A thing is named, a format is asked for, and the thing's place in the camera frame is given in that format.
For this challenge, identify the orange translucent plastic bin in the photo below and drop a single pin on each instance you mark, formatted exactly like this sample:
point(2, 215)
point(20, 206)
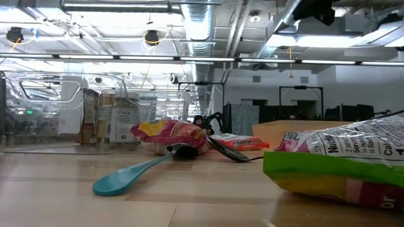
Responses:
point(271, 132)

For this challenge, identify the brown spice jar paper label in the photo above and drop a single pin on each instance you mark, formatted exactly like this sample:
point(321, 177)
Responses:
point(90, 110)

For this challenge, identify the clear plastic storage bin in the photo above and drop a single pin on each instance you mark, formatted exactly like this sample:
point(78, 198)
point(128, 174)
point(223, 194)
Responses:
point(47, 85)
point(164, 110)

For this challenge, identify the silver spiral ventilation duct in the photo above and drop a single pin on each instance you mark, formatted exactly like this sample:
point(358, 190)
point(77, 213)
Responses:
point(284, 23)

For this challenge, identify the orange-brown spice jar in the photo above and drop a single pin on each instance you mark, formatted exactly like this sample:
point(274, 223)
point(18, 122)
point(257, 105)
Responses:
point(105, 101)

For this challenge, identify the black frame stand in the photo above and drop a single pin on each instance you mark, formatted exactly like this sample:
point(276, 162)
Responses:
point(300, 87)
point(205, 83)

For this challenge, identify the black background robot arm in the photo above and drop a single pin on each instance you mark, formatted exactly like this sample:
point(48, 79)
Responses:
point(216, 116)

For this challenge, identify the green ramen noodle packet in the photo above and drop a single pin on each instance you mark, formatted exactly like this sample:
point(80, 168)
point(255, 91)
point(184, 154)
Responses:
point(331, 170)

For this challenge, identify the black overhead light rail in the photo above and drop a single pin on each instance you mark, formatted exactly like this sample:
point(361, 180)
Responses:
point(88, 57)

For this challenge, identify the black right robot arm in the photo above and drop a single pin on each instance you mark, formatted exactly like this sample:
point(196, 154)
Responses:
point(315, 11)

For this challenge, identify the grey ceiling pipe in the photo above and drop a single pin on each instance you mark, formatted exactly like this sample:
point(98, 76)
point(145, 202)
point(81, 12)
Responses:
point(110, 6)

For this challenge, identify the orange ramen noodle packet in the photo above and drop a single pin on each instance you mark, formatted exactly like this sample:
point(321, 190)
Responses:
point(240, 142)

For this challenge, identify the red yellow ramen packet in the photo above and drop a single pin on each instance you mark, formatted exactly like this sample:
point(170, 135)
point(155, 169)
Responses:
point(170, 132)

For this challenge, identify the round white ceiling sensor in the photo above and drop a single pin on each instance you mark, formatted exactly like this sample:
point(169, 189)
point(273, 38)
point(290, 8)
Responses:
point(254, 18)

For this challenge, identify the grey-blue background panel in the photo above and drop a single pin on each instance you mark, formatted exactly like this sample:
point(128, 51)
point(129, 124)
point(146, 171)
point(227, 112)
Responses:
point(244, 118)

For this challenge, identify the glass spice jar white label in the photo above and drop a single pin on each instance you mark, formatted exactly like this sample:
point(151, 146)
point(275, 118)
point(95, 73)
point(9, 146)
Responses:
point(123, 121)

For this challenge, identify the person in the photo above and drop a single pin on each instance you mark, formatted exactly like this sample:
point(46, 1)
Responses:
point(198, 121)

